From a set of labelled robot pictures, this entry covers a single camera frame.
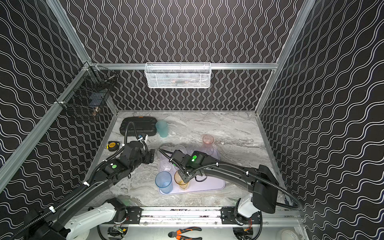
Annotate clear faceted glass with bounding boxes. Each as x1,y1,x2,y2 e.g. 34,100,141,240
159,146,173,156

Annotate lavender plastic tray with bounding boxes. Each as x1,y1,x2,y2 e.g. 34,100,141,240
158,151,226,195

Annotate clear plain glass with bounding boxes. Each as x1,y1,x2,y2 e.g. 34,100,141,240
173,145,187,154

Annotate tall yellow plastic cup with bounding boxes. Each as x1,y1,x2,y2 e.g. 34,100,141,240
174,171,189,191

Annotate teal textured plastic cup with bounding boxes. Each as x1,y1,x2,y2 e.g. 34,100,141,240
156,121,169,138

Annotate tall blue plastic cup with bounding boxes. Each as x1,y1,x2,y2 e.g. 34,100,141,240
155,171,173,194

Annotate small pink plastic cup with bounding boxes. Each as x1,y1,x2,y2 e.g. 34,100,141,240
203,135,215,147

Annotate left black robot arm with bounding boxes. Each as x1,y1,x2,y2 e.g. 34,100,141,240
10,122,155,240

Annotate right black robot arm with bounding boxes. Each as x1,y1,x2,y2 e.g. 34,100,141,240
159,149,303,226

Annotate black plastic tool case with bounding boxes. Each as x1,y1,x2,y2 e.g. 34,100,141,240
119,116,158,136

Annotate yellow black tape measure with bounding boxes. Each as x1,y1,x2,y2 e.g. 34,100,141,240
107,141,120,152

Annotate orange black pliers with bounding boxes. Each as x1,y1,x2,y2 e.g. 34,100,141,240
167,226,203,240

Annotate white round object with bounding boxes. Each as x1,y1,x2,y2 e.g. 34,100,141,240
276,229,300,240

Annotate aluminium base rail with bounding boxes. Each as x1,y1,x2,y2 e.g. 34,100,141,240
118,207,301,228

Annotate white wire mesh basket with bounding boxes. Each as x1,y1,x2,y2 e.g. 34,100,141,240
145,62,212,89

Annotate black wire basket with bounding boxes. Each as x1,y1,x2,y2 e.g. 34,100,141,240
58,64,118,120

